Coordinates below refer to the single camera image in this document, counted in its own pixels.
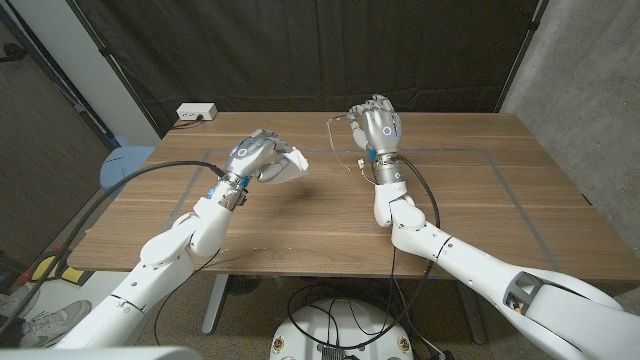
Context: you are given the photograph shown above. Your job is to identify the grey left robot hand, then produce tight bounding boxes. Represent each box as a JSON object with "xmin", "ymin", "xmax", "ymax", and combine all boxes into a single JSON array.
[{"xmin": 223, "ymin": 128, "xmax": 297, "ymax": 189}]

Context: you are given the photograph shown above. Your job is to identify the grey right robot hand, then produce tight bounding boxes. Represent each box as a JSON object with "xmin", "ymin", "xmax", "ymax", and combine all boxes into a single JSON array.
[{"xmin": 347, "ymin": 93, "xmax": 404, "ymax": 157}]

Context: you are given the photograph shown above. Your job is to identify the white tissue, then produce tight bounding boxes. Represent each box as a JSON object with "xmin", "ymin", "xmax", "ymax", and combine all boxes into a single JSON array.
[{"xmin": 269, "ymin": 146, "xmax": 310, "ymax": 185}]

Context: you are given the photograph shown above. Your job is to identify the clear frame glasses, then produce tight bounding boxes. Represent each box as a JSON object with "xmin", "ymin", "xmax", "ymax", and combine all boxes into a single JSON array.
[{"xmin": 325, "ymin": 113, "xmax": 361, "ymax": 172}]

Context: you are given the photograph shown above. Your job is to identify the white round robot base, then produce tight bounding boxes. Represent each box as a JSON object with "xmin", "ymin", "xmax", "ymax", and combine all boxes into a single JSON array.
[{"xmin": 268, "ymin": 298, "xmax": 415, "ymax": 360}]

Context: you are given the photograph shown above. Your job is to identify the white power strip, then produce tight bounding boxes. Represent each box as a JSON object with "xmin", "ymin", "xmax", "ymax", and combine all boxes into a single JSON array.
[{"xmin": 175, "ymin": 102, "xmax": 219, "ymax": 122}]

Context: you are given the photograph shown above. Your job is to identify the grey tape outline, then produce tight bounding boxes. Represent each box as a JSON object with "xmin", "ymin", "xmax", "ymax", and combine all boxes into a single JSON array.
[{"xmin": 164, "ymin": 146, "xmax": 561, "ymax": 271}]

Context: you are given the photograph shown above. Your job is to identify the black backdrop curtain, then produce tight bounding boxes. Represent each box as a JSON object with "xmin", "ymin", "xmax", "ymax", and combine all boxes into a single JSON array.
[{"xmin": 64, "ymin": 0, "xmax": 549, "ymax": 136}]

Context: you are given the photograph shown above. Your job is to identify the blue round stool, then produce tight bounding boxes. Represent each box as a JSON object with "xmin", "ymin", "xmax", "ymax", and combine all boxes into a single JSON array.
[{"xmin": 98, "ymin": 144, "xmax": 156, "ymax": 200}]

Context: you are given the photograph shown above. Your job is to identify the grey table leg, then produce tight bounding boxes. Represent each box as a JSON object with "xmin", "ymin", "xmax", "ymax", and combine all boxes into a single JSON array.
[
  {"xmin": 459, "ymin": 292, "xmax": 487, "ymax": 345},
  {"xmin": 201, "ymin": 273, "xmax": 230, "ymax": 335}
]

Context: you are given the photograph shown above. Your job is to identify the black backdrop stand pole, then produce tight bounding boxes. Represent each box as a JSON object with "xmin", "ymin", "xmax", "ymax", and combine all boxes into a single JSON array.
[
  {"xmin": 67, "ymin": 0, "xmax": 164, "ymax": 136},
  {"xmin": 494, "ymin": 0, "xmax": 549, "ymax": 114}
]

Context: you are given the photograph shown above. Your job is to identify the yellow and black floor object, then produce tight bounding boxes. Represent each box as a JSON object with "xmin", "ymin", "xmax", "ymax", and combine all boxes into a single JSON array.
[{"xmin": 29, "ymin": 252, "xmax": 86, "ymax": 286}]

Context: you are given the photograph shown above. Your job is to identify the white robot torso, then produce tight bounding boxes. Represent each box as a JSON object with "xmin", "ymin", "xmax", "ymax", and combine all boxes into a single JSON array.
[{"xmin": 0, "ymin": 346, "xmax": 204, "ymax": 360}]

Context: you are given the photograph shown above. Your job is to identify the grey sneaker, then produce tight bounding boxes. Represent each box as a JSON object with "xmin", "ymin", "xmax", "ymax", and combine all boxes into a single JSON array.
[
  {"xmin": 19, "ymin": 299, "xmax": 94, "ymax": 349},
  {"xmin": 0, "ymin": 283, "xmax": 41, "ymax": 321}
]

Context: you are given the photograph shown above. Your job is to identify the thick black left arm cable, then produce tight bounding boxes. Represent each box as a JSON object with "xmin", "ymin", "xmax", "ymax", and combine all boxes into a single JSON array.
[{"xmin": 0, "ymin": 160, "xmax": 229, "ymax": 336}]

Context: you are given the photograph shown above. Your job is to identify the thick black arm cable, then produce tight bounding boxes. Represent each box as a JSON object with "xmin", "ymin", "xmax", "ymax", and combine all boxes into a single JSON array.
[
  {"xmin": 0, "ymin": 160, "xmax": 229, "ymax": 336},
  {"xmin": 287, "ymin": 154, "xmax": 441, "ymax": 351}
]

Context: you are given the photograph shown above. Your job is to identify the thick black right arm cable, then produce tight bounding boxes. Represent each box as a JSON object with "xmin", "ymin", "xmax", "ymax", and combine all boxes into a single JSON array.
[{"xmin": 287, "ymin": 154, "xmax": 441, "ymax": 351}]

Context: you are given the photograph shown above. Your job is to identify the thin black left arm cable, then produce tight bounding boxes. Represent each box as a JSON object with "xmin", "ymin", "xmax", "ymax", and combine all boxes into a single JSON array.
[{"xmin": 152, "ymin": 247, "xmax": 224, "ymax": 346}]

